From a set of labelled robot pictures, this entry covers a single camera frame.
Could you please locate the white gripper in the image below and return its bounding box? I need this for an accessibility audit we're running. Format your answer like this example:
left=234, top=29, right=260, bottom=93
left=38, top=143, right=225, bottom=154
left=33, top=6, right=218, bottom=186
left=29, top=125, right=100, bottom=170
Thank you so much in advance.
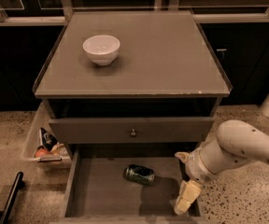
left=174, top=148, right=217, bottom=215

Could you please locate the green soda can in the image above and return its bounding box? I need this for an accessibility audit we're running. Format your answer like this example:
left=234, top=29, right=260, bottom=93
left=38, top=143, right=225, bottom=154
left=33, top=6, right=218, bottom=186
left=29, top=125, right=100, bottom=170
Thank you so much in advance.
left=125, top=164, right=155, bottom=186

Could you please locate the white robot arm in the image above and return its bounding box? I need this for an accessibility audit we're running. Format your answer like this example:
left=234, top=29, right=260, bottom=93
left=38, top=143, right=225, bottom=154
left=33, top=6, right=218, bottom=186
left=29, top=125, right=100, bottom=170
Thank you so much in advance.
left=174, top=119, right=269, bottom=215

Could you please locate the grey top drawer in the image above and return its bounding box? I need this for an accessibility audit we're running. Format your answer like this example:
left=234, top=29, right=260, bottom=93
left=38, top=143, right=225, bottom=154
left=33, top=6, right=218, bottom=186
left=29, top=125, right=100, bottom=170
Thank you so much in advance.
left=49, top=117, right=214, bottom=144

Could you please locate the open grey middle drawer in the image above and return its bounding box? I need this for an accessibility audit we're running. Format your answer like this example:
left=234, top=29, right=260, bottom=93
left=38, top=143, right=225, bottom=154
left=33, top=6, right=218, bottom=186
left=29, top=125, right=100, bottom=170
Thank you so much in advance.
left=51, top=150, right=208, bottom=224

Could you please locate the round metal drawer knob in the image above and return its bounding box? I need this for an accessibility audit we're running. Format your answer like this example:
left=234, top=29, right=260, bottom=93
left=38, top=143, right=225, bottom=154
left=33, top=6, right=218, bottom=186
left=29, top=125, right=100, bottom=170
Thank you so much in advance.
left=130, top=129, right=137, bottom=137

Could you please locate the grey drawer cabinet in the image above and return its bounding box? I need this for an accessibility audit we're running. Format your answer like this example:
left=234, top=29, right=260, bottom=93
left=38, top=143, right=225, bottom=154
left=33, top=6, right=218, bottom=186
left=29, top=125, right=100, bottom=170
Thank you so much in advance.
left=35, top=11, right=231, bottom=158

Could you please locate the tan crumpled snack bag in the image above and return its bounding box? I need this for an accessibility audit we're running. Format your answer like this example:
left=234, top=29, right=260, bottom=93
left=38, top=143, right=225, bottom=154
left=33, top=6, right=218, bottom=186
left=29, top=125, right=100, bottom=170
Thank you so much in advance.
left=50, top=144, right=68, bottom=158

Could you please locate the dark snack bag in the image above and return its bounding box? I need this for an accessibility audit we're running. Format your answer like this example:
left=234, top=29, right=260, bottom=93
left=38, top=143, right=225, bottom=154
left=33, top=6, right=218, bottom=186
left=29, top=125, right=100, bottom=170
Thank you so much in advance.
left=39, top=128, right=58, bottom=151

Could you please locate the clear plastic bin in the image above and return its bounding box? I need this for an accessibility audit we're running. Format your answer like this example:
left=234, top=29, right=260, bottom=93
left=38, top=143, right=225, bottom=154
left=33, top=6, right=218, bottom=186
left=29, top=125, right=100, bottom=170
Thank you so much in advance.
left=21, top=103, right=71, bottom=171

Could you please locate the orange round fruit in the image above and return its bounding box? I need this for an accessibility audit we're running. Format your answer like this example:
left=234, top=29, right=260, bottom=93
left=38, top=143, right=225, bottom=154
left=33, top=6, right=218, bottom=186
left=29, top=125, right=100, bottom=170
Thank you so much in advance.
left=35, top=147, right=50, bottom=158

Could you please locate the white ceramic bowl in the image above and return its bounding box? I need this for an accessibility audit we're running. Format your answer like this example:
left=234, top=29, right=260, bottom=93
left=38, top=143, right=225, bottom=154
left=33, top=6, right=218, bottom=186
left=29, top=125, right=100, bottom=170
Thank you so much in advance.
left=82, top=35, right=120, bottom=66

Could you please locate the black bar handle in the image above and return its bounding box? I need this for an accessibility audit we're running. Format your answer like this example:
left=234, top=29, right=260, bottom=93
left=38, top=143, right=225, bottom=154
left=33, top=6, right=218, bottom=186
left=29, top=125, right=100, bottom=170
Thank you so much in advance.
left=0, top=172, right=25, bottom=224

